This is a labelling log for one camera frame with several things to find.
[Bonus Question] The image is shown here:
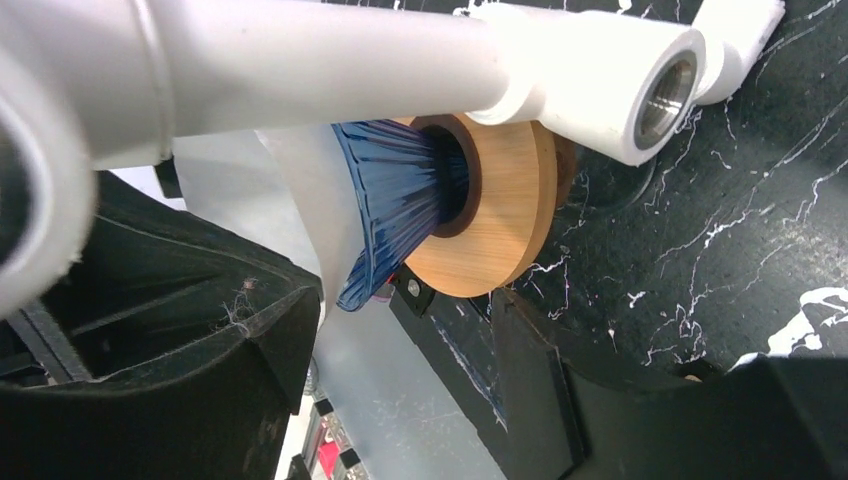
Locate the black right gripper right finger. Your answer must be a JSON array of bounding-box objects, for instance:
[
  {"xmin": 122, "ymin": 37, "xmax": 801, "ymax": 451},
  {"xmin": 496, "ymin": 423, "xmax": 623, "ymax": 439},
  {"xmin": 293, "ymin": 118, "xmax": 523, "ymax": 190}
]
[{"xmin": 491, "ymin": 289, "xmax": 847, "ymax": 479}]

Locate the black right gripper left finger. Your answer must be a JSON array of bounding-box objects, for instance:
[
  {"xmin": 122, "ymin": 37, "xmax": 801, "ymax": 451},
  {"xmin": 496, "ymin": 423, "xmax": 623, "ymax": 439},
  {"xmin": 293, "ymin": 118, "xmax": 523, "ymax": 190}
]
[{"xmin": 1, "ymin": 172, "xmax": 322, "ymax": 479}]

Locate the white paper coffee filter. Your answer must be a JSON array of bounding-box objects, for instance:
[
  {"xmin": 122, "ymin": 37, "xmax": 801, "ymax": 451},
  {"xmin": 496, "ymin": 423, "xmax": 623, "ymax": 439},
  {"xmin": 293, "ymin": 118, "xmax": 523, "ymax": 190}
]
[{"xmin": 257, "ymin": 125, "xmax": 364, "ymax": 310}]

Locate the blue glass dripper cone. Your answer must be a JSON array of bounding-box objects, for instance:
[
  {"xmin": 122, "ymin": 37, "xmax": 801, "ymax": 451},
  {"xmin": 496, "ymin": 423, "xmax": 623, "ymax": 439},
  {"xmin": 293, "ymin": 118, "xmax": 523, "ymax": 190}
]
[{"xmin": 332, "ymin": 120, "xmax": 471, "ymax": 312}]

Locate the wooden ring dripper holder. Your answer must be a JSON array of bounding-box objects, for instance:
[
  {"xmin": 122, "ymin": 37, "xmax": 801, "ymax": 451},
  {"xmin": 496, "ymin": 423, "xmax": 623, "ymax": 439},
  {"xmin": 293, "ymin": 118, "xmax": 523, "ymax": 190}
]
[{"xmin": 399, "ymin": 114, "xmax": 558, "ymax": 298}]

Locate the white PVC pipe stand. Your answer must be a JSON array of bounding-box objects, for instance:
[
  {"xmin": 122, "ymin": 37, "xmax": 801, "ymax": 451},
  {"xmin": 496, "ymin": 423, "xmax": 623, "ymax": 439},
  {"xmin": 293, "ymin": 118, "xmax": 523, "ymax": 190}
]
[{"xmin": 1, "ymin": 1, "xmax": 786, "ymax": 313}]

